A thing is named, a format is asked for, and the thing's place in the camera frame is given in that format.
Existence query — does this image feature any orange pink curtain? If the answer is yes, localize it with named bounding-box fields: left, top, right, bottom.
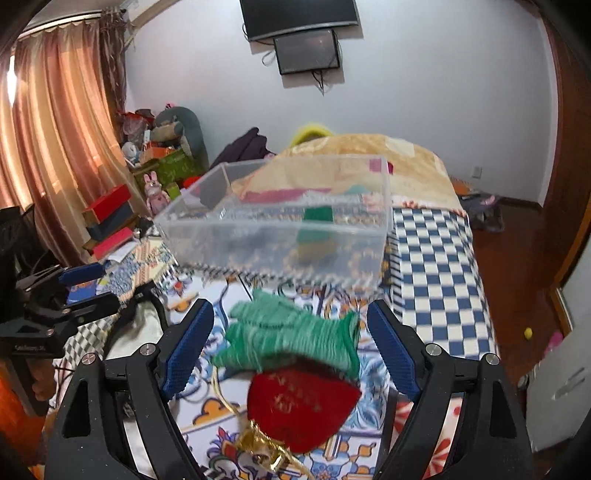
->
left=1, top=20, right=146, bottom=265

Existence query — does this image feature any green storage basket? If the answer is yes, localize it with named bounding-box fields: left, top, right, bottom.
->
left=133, top=150, right=204, bottom=192

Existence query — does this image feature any green knitted cloth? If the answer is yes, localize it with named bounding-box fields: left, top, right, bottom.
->
left=211, top=289, right=360, bottom=381

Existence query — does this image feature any red knitted pouch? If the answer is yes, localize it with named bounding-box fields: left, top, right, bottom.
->
left=246, top=361, right=361, bottom=454

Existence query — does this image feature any red box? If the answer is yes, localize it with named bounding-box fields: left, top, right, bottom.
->
left=82, top=184, right=131, bottom=226

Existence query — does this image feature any black jacket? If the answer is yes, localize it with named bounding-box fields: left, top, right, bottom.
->
left=209, top=127, right=273, bottom=169

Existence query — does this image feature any black wall television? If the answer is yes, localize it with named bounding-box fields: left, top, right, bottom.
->
left=239, top=0, right=360, bottom=40

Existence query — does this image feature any pink rabbit doll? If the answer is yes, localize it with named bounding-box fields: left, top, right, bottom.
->
left=143, top=171, right=170, bottom=217

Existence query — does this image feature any clear plastic storage bin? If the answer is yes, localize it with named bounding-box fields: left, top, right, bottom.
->
left=155, top=158, right=393, bottom=289

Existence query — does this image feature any green yellow sponge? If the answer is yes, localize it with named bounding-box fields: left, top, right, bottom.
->
left=297, top=206, right=337, bottom=265

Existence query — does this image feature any patterned colourful table mat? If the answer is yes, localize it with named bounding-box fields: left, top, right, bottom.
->
left=73, top=209, right=496, bottom=479

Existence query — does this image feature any grey green plush toy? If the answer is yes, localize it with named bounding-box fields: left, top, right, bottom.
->
left=150, top=106, right=209, bottom=170

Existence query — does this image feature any small black wall monitor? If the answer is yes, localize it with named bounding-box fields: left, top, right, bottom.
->
left=273, top=29, right=341, bottom=76

